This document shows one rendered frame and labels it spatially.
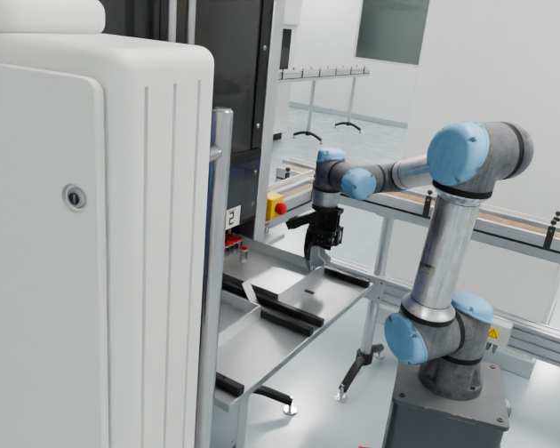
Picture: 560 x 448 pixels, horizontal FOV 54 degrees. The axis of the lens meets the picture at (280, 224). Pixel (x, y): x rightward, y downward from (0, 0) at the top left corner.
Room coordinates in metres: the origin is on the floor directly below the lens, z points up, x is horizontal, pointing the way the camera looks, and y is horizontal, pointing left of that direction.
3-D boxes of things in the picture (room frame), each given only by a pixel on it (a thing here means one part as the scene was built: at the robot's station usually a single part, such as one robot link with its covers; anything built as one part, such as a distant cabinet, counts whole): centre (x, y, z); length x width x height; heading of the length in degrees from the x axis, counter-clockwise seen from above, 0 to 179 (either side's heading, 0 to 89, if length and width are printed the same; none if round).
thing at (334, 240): (1.45, -0.12, 1.06); 0.09 x 0.08 x 0.12; 60
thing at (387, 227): (2.27, -0.47, 0.46); 0.09 x 0.09 x 0.77; 60
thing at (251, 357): (1.30, 0.09, 0.87); 0.70 x 0.48 x 0.02; 150
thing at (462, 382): (1.16, -0.45, 0.84); 0.15 x 0.15 x 0.10
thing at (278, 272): (1.48, 0.07, 0.90); 0.34 x 0.26 x 0.04; 60
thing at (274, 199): (1.75, 0.04, 1.00); 0.08 x 0.07 x 0.07; 60
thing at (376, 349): (2.27, -0.47, 0.07); 0.50 x 0.08 x 0.14; 150
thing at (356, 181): (1.38, -0.19, 1.21); 0.11 x 0.11 x 0.08; 32
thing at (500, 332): (1.95, -0.89, 0.50); 0.12 x 0.05 x 0.09; 60
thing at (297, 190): (2.07, 0.02, 0.92); 0.69 x 0.16 x 0.16; 150
